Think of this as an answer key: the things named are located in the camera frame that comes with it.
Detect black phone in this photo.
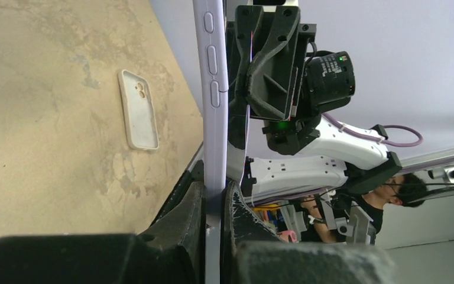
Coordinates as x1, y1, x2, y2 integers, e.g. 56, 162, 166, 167
226, 20, 251, 184

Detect lavender phone case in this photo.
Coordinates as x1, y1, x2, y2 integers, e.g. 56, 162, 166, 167
193, 0, 229, 283

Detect clear white phone case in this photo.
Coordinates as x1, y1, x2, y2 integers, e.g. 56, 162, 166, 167
118, 69, 160, 151

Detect person in black shirt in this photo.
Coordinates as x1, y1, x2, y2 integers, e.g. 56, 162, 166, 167
301, 173, 428, 243

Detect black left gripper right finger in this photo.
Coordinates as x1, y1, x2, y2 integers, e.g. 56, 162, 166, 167
221, 180, 398, 283

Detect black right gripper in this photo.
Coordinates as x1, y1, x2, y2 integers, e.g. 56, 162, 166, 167
232, 5, 354, 155

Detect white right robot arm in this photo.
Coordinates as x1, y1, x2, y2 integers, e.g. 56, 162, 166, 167
226, 5, 401, 204

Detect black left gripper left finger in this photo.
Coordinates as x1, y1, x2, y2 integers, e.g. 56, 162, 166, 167
0, 182, 205, 283

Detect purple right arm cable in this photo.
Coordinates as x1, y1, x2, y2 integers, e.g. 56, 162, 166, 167
320, 111, 424, 148

